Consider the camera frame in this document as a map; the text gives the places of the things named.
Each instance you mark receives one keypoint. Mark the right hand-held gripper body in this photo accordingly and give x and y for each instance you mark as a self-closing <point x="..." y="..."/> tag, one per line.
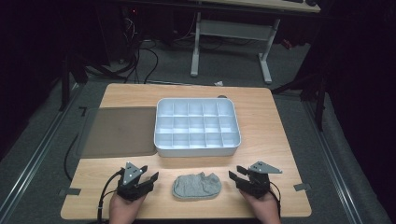
<point x="257" y="185"/>

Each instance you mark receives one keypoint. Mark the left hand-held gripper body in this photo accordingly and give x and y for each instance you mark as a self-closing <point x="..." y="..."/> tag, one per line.
<point x="132" y="186"/>

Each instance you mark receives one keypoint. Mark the grey sock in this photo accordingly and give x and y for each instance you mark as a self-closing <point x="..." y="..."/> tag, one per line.
<point x="196" y="186"/>

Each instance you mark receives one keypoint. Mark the white divided storage box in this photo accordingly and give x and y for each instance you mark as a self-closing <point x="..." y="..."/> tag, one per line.
<point x="196" y="127"/>

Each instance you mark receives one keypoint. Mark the person's left hand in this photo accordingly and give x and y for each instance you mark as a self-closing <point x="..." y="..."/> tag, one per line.
<point x="124" y="210"/>

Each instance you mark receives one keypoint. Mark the person's right hand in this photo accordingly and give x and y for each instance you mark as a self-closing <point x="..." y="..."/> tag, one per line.
<point x="263" y="210"/>

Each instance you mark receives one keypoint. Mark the grey tape piece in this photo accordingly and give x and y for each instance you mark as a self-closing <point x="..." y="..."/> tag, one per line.
<point x="302" y="187"/>
<point x="71" y="192"/>

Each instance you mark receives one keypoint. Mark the dark round cap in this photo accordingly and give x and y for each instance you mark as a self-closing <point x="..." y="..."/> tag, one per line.
<point x="222" y="96"/>

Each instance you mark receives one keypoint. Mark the white paper scrap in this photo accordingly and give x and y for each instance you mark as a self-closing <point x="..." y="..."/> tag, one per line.
<point x="219" y="83"/>

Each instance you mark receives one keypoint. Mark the black stand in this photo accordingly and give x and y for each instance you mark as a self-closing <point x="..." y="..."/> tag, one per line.
<point x="320" y="99"/>
<point x="65" y="84"/>

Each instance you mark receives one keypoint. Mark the white-legged desk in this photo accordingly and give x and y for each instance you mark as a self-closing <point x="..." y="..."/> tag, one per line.
<point x="236" y="29"/>

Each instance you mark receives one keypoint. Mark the metal floor rail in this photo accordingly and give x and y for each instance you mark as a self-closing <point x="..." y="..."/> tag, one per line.
<point x="334" y="165"/>
<point x="34" y="155"/>

